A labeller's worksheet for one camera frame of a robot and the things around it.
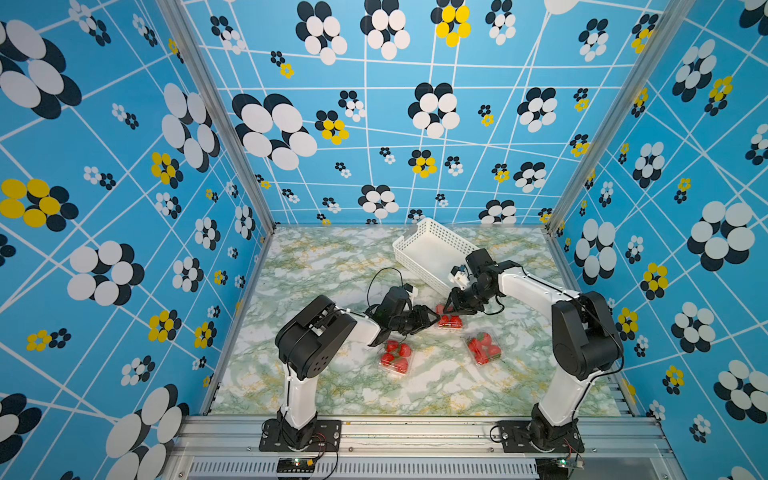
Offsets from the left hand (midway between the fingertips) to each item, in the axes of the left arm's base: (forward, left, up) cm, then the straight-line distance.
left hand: (442, 319), depth 89 cm
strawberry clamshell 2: (-12, -10, -2) cm, 16 cm away
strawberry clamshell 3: (-9, -15, -3) cm, 18 cm away
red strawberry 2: (-12, +16, -1) cm, 20 cm away
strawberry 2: (-13, +12, -2) cm, 18 cm away
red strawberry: (-8, +15, -1) cm, 17 cm away
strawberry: (-9, +11, -1) cm, 15 cm away
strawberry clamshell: (-5, -13, -2) cm, 14 cm away
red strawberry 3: (0, -5, -2) cm, 5 cm away
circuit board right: (-36, -24, -4) cm, 44 cm away
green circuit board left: (-36, +39, -7) cm, 53 cm away
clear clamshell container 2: (-1, 0, -3) cm, 3 cm away
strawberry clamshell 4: (0, -1, -1) cm, 2 cm away
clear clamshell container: (-7, -12, -3) cm, 14 cm away
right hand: (+3, -3, 0) cm, 5 cm away
